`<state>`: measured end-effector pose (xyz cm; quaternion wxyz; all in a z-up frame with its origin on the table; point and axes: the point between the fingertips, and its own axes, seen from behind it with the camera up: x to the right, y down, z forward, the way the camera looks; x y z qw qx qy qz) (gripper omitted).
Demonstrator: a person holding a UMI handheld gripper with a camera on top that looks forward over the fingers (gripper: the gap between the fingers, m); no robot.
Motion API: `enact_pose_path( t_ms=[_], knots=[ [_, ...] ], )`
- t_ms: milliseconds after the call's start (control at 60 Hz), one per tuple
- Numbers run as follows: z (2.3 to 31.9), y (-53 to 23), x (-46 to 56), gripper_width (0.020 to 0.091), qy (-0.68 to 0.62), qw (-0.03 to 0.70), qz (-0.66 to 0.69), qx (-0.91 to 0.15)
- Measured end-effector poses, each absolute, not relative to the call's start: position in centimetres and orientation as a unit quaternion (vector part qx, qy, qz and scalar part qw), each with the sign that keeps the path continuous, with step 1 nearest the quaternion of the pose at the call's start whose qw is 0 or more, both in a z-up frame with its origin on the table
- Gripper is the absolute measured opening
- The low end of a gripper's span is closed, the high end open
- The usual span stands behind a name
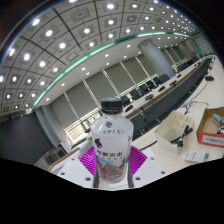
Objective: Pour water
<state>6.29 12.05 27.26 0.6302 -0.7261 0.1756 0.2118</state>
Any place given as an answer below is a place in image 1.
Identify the clear black-capped water bottle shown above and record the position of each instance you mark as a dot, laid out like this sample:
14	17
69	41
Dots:
111	140

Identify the long curved conference desk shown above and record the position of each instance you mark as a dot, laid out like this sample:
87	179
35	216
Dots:
166	100

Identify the row of black office chairs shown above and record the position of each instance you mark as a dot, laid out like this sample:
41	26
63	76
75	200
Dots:
146	90

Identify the brown red-labelled cardboard box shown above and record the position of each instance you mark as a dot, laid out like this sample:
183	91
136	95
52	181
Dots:
208	135

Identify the small white packet box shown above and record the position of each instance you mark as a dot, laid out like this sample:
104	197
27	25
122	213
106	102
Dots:
196	156

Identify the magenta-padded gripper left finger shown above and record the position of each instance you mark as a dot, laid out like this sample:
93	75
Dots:
73	170

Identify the green board eraser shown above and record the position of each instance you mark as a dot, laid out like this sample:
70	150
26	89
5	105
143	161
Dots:
217	119

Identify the group of ceiling lights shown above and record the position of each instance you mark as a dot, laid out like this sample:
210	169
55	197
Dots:
60	45

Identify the white desk organizer box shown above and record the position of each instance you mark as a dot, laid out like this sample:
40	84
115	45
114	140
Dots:
170	133

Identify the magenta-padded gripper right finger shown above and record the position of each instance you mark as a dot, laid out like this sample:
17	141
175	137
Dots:
150	170

